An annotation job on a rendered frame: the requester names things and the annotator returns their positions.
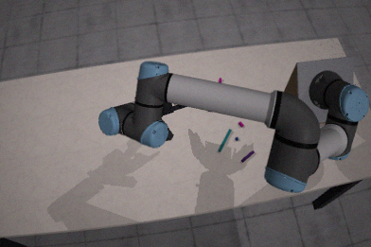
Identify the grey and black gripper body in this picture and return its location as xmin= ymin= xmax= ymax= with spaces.
xmin=161 ymin=102 xmax=174 ymax=117

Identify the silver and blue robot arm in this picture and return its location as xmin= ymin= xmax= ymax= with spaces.
xmin=98 ymin=62 xmax=369 ymax=193

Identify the purple rod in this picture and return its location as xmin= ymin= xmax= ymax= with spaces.
xmin=241 ymin=150 xmax=255 ymax=163

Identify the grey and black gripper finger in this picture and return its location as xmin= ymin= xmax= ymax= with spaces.
xmin=169 ymin=104 xmax=186 ymax=112

